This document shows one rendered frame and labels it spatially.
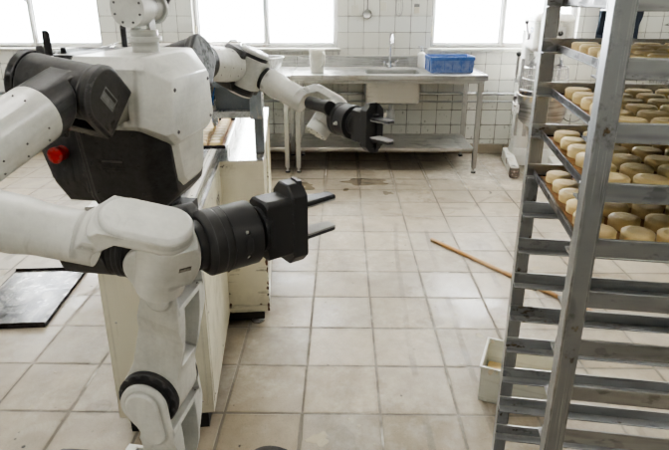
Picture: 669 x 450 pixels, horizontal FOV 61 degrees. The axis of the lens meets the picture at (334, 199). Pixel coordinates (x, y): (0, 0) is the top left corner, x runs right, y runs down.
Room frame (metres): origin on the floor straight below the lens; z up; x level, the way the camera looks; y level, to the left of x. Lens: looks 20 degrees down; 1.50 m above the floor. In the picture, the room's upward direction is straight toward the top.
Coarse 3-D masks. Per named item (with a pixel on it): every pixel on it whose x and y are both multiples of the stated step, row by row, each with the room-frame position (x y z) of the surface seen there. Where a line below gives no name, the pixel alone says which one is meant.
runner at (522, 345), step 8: (512, 344) 1.21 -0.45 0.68; (520, 344) 1.20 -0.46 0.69; (528, 344) 1.20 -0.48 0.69; (536, 344) 1.20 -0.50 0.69; (544, 344) 1.19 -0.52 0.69; (512, 352) 1.18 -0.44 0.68; (520, 352) 1.18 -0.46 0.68; (528, 352) 1.18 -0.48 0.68; (536, 352) 1.18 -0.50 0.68; (544, 352) 1.18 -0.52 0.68; (552, 352) 1.18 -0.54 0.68; (600, 360) 1.15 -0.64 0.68; (608, 360) 1.15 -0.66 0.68; (616, 360) 1.15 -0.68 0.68; (624, 360) 1.15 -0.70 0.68; (632, 360) 1.15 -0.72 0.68
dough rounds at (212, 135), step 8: (224, 120) 2.81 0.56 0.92; (232, 120) 2.91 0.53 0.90; (208, 128) 2.63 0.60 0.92; (216, 128) 2.65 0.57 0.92; (224, 128) 2.64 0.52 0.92; (208, 136) 2.47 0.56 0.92; (216, 136) 2.47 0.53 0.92; (224, 136) 2.53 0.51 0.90; (208, 144) 2.39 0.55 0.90; (216, 144) 2.35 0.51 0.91; (224, 144) 2.39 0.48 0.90
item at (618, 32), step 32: (608, 0) 0.79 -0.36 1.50; (608, 32) 0.77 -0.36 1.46; (608, 64) 0.77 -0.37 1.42; (608, 96) 0.76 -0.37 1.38; (608, 128) 0.76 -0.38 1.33; (608, 160) 0.76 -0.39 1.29; (576, 224) 0.78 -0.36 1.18; (576, 256) 0.77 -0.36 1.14; (576, 288) 0.76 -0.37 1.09; (576, 320) 0.76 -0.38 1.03; (576, 352) 0.76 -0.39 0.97; (544, 448) 0.77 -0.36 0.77
